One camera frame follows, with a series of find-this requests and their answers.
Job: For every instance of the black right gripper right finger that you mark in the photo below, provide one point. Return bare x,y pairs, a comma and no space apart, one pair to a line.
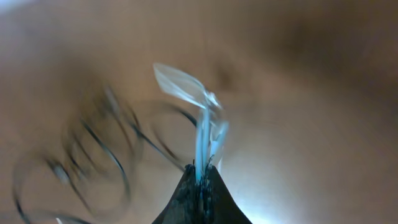
218,204

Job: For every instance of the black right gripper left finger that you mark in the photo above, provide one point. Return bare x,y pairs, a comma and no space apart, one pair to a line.
182,207

